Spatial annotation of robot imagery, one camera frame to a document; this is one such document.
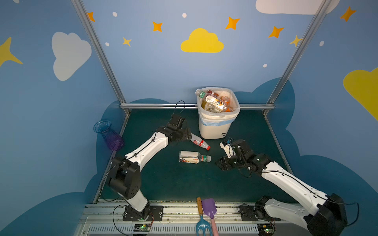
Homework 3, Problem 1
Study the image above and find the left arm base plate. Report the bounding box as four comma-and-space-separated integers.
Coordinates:
123, 205, 164, 222

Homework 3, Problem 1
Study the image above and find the aluminium frame back rail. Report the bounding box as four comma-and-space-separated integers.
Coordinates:
120, 103, 275, 110

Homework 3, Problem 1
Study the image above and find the blue toy garden fork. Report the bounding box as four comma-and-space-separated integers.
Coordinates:
196, 197, 213, 236

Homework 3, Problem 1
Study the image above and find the orange label juice bottle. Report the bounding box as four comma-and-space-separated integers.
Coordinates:
221, 95, 231, 106

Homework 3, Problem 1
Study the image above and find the left green circuit board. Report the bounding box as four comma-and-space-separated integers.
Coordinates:
133, 224, 152, 233

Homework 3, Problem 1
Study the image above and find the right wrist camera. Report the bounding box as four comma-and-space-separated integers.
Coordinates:
220, 139, 236, 158

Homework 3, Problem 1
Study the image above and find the aluminium frame right post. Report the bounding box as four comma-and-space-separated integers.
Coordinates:
262, 0, 332, 116

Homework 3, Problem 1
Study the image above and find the purple plastic vase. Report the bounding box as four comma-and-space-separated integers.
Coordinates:
93, 120, 125, 151

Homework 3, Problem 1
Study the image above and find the clear square bottle green cap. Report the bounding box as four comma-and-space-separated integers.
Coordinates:
201, 95, 227, 113

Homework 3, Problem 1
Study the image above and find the white bin liner bag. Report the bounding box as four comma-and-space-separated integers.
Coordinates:
195, 87, 241, 126

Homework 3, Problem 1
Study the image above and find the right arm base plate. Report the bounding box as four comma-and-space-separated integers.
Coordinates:
238, 204, 266, 221

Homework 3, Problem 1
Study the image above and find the white bottle red label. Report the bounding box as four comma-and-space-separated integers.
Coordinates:
191, 133, 211, 150

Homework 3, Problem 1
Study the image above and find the aluminium frame left post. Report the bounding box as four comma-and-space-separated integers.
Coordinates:
71, 0, 127, 105

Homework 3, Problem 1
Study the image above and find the white ribbed trash bin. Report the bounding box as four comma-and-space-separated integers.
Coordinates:
199, 116, 236, 139

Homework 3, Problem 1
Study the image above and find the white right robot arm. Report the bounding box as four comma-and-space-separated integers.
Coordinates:
216, 140, 348, 236

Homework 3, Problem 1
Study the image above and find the clear bottle green white label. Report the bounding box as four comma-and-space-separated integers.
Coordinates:
195, 89, 219, 102

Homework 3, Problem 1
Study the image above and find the purple toy shovel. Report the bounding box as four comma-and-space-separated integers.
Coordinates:
202, 198, 219, 236

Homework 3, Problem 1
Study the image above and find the clear bottle white orange label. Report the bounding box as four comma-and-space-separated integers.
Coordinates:
179, 151, 211, 164

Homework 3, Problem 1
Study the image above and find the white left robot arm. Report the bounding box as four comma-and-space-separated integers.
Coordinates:
105, 114, 192, 213

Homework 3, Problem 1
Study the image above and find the right green circuit board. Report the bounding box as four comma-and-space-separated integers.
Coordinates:
258, 224, 275, 236

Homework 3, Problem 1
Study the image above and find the aluminium frame post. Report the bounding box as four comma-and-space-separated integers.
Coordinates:
71, 0, 127, 105
262, 0, 332, 116

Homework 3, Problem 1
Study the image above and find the green circuit board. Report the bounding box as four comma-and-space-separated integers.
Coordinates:
133, 224, 152, 233
258, 224, 275, 236

